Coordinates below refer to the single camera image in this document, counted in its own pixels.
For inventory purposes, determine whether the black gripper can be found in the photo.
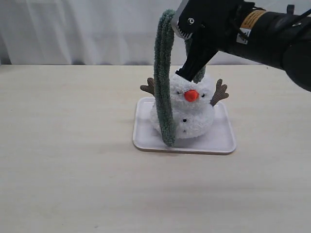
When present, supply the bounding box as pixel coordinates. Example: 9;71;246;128
175;0;245;82

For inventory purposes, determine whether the green knitted scarf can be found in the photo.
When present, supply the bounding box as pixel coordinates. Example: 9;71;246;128
150;9;206;146

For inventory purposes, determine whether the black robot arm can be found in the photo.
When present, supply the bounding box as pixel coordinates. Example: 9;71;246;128
172;0;311;91

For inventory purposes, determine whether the white plush snowman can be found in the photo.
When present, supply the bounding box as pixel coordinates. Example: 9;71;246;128
140;73;230;140

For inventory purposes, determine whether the white rectangular tray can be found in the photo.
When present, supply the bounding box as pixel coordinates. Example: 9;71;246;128
132;97;237;155

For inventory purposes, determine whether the white backdrop curtain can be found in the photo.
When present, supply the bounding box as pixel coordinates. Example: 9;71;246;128
0;0;311;66

